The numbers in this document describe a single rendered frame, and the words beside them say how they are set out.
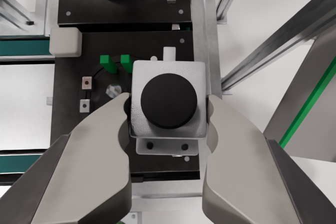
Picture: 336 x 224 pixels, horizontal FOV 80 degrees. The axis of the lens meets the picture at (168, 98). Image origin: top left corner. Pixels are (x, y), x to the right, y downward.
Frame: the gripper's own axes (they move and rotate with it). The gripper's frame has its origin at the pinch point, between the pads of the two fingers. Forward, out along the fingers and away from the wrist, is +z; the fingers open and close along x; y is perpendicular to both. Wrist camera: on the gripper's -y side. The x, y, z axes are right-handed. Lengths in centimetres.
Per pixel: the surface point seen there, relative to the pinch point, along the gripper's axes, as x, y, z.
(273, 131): 13.7, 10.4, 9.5
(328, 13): 11.9, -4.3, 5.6
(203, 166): 6.0, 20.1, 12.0
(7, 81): -31.3, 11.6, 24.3
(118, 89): -6.5, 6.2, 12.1
